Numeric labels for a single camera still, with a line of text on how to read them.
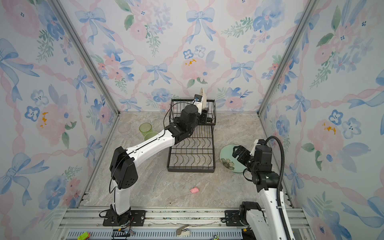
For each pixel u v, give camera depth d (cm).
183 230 70
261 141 67
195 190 81
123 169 48
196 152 97
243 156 66
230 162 92
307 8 70
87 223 160
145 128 107
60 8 69
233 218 73
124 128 107
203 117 72
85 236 68
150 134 95
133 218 73
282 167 48
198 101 67
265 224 56
